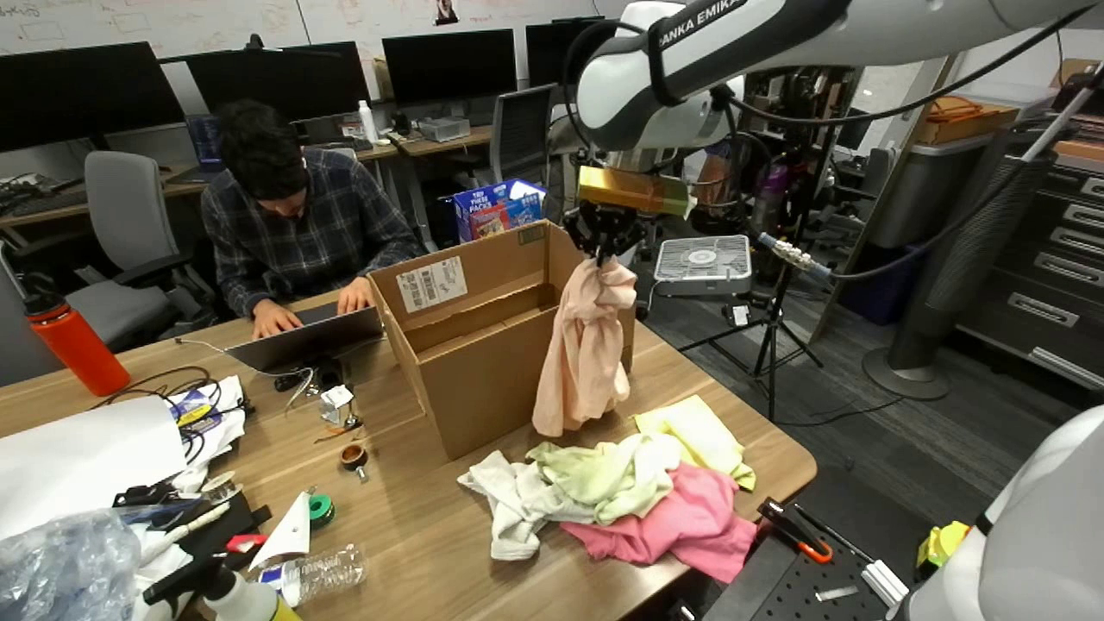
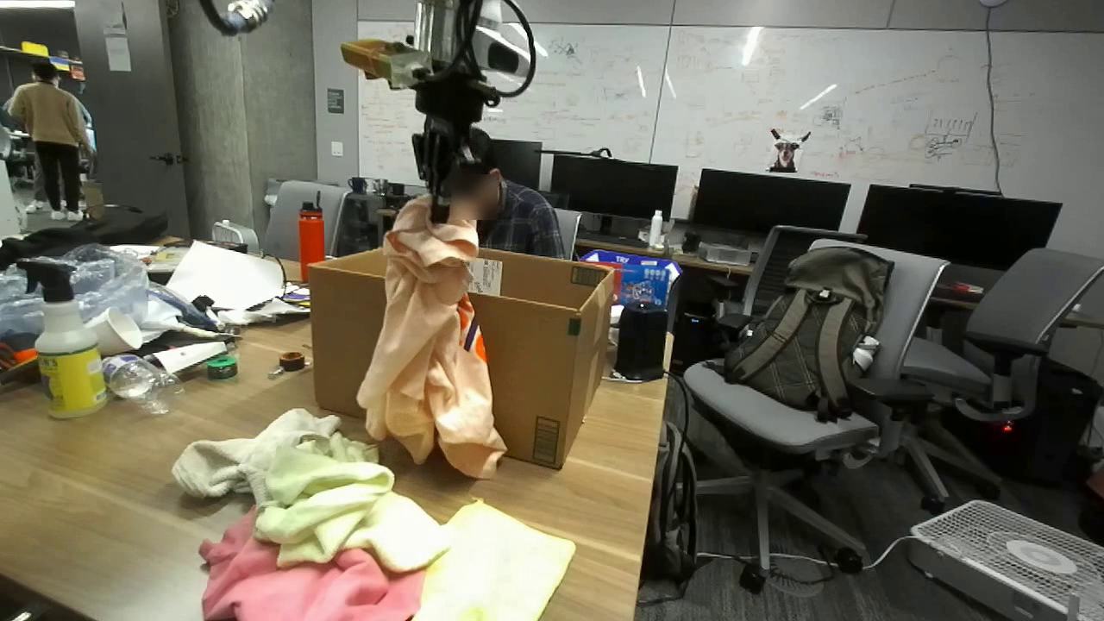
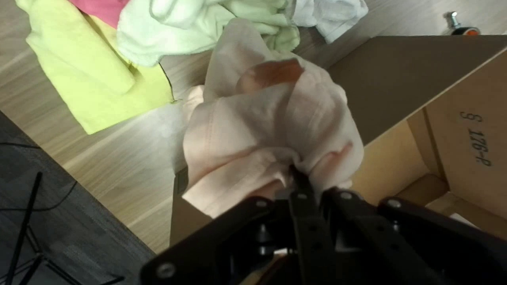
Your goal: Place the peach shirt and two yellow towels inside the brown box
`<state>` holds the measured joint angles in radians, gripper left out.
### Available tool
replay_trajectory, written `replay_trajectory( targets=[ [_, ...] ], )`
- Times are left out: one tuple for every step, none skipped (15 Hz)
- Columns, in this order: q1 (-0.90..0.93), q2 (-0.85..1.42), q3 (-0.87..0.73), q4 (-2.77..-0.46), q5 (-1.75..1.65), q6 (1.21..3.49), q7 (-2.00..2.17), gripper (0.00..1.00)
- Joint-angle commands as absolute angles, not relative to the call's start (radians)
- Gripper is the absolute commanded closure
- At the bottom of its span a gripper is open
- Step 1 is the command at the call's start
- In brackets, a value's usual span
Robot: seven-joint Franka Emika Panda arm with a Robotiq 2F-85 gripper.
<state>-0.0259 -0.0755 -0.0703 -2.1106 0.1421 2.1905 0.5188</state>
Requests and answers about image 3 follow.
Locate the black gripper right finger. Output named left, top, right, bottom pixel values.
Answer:
left=307, top=187, right=507, bottom=285

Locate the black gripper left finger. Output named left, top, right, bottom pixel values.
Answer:
left=139, top=165, right=318, bottom=285

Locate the peach shirt with orange print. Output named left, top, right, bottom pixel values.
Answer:
left=180, top=18, right=366, bottom=221

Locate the pale yellow-green towel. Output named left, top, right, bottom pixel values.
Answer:
left=115, top=0, right=302, bottom=70

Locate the brown cardboard box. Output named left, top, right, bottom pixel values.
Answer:
left=168, top=34, right=507, bottom=251

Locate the black tripod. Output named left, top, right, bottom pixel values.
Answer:
left=0, top=168, right=125, bottom=285

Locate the bright yellow towel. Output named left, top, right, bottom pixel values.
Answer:
left=14, top=0, right=175, bottom=137

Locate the white cloth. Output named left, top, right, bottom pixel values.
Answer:
left=286, top=0, right=370, bottom=45

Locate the pink cloth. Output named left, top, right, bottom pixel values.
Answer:
left=68, top=0, right=131, bottom=31

